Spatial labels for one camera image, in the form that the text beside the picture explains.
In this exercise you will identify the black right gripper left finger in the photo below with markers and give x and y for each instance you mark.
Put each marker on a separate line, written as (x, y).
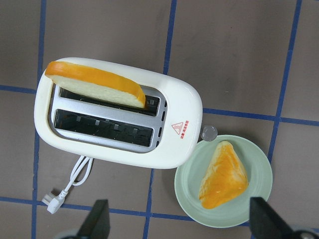
(97, 223)

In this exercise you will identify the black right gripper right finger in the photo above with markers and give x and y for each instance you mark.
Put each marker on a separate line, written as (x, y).
(265, 223)

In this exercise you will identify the white two-slot toaster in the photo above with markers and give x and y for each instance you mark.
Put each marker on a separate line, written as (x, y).
(162, 135)

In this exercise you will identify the bread slice in toaster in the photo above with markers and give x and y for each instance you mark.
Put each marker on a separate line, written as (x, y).
(95, 83)

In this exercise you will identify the pale green plate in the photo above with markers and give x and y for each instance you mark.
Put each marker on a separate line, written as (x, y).
(235, 212)

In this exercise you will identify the triangular bread on plate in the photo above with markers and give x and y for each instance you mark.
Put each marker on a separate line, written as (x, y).
(225, 179)

